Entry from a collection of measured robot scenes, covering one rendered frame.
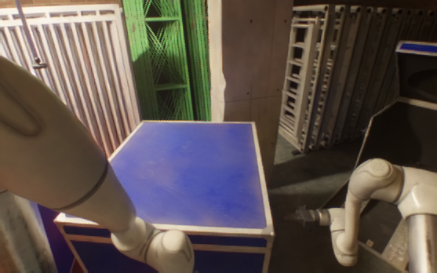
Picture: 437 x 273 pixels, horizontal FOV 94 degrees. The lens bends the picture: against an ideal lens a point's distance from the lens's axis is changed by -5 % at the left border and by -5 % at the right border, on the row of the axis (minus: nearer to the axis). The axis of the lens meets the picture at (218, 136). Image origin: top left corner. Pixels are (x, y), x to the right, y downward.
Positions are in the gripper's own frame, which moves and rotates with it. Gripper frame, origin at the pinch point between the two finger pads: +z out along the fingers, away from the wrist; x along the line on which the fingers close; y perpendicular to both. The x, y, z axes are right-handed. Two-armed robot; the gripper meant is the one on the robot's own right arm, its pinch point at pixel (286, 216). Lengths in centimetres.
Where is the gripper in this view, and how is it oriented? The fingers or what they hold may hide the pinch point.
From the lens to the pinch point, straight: 135.7
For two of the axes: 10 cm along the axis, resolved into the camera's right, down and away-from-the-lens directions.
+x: -0.7, 3.1, -9.5
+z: -10.0, -0.2, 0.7
